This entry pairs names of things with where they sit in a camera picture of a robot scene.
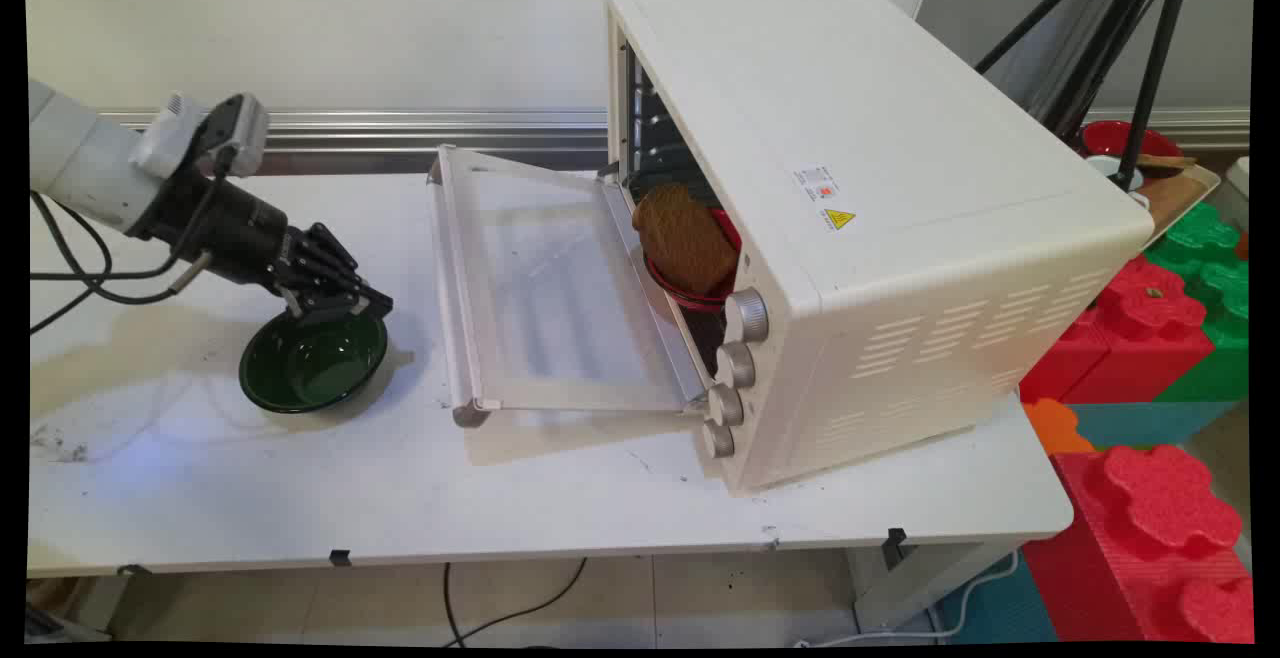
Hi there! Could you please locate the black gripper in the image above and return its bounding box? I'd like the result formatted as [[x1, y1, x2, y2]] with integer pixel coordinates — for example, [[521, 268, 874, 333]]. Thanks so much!
[[130, 166, 394, 327]]

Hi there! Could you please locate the dark green bowl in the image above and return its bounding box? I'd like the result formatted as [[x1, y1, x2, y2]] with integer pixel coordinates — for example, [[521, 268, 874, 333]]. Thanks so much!
[[238, 306, 390, 415]]

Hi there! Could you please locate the glass oven door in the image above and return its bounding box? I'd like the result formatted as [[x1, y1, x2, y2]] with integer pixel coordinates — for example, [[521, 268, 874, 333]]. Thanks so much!
[[427, 144, 717, 429]]

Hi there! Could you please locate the brown toast slice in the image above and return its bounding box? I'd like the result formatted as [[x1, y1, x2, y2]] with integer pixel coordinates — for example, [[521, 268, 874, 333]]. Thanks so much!
[[631, 183, 740, 297]]

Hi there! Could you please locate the yellow warning sticker label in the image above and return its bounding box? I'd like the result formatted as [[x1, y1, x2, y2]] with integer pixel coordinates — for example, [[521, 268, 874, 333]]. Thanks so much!
[[792, 165, 859, 233]]

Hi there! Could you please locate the cream white toaster oven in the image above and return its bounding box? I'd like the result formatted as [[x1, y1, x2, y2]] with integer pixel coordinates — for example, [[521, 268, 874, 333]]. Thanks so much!
[[602, 0, 1157, 498]]

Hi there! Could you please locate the white table leg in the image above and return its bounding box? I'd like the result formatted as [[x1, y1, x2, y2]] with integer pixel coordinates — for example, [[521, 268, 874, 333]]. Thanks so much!
[[846, 538, 1013, 633]]

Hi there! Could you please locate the orange foam block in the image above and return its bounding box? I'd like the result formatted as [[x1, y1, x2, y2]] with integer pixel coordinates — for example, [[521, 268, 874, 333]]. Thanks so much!
[[1021, 397, 1098, 456]]

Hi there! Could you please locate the blue foam floor mat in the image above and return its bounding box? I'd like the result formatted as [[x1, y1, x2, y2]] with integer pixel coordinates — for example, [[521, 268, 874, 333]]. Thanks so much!
[[933, 550, 1059, 646]]

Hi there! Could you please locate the small white bowl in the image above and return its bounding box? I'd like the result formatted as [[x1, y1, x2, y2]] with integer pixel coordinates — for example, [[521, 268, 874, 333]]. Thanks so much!
[[1084, 154, 1147, 191]]

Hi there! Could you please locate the red bowl with white inside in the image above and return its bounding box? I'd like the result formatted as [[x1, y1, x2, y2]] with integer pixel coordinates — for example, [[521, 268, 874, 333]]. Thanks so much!
[[1079, 119, 1159, 161]]

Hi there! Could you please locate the teal foam block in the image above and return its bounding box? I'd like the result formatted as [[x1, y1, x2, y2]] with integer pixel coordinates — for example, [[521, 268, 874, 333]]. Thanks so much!
[[1064, 400, 1243, 451]]

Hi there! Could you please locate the wooden tray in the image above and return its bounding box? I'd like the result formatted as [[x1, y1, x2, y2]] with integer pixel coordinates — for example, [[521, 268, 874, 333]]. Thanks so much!
[[1128, 162, 1223, 245]]

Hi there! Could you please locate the black tripod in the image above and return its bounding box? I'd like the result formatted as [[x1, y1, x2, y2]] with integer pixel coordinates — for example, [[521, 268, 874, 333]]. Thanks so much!
[[974, 0, 1197, 195]]

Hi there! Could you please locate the large red foam block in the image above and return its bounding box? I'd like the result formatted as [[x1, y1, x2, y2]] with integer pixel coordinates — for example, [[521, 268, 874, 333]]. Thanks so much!
[[1019, 442, 1257, 645]]

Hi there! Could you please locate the green foam block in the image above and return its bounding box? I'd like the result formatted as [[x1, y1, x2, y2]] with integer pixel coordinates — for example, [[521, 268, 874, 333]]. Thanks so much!
[[1143, 201, 1252, 405]]

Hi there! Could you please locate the aluminium wall rail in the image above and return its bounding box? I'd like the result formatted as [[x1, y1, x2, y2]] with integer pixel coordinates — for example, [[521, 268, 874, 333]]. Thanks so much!
[[98, 106, 1251, 177]]

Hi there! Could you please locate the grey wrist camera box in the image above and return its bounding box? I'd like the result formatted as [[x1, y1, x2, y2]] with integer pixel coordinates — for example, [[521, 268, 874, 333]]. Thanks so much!
[[130, 92, 271, 180]]

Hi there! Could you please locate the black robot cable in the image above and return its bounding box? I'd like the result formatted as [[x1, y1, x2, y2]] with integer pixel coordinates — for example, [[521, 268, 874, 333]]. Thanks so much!
[[28, 143, 236, 336]]

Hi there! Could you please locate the black floor cable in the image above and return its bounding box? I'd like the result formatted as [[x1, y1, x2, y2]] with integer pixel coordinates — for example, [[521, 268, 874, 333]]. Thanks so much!
[[441, 557, 589, 650]]

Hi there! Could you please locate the white floor cable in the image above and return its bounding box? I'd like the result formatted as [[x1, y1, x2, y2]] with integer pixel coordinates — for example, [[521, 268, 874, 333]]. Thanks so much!
[[795, 548, 1021, 650]]

